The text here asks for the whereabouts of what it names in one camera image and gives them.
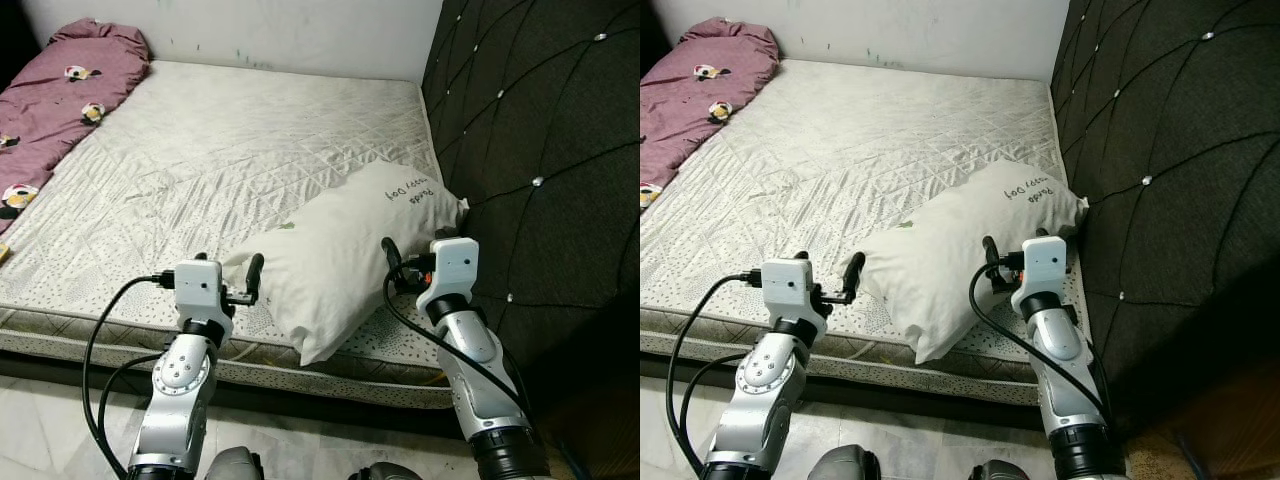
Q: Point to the black tufted headboard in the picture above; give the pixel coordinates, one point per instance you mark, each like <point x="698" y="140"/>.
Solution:
<point x="550" y="120"/>
<point x="1180" y="120"/>

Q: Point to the white printed pillow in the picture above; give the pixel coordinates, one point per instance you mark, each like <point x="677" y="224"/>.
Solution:
<point x="950" y="250"/>
<point x="340" y="250"/>

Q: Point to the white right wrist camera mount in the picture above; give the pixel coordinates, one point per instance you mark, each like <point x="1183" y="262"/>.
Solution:
<point x="452" y="268"/>
<point x="1045" y="265"/>

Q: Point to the grey quilted mattress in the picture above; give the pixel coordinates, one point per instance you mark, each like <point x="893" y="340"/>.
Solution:
<point x="220" y="150"/>
<point x="850" y="150"/>

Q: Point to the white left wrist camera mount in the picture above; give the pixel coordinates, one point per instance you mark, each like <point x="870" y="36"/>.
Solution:
<point x="790" y="288"/>
<point x="200" y="288"/>

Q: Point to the grey robot right leg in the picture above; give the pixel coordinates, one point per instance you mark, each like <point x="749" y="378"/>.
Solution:
<point x="385" y="472"/>
<point x="998" y="471"/>

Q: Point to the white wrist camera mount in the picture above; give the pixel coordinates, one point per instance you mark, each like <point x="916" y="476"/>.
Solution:
<point x="452" y="268"/>
<point x="1045" y="265"/>
<point x="200" y="288"/>
<point x="790" y="288"/>

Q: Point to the grey robot leg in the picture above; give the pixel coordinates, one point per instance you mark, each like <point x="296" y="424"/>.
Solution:
<point x="998" y="471"/>
<point x="385" y="472"/>
<point x="232" y="465"/>
<point x="842" y="465"/>

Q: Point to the pink cartoon print blanket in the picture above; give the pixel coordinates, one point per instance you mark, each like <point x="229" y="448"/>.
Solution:
<point x="690" y="100"/>
<point x="60" y="100"/>

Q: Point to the grey robot left leg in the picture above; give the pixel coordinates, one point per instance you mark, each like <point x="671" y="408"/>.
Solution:
<point x="842" y="465"/>
<point x="232" y="465"/>

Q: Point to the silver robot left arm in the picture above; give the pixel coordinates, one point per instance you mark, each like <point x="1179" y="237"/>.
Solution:
<point x="180" y="400"/>
<point x="760" y="400"/>

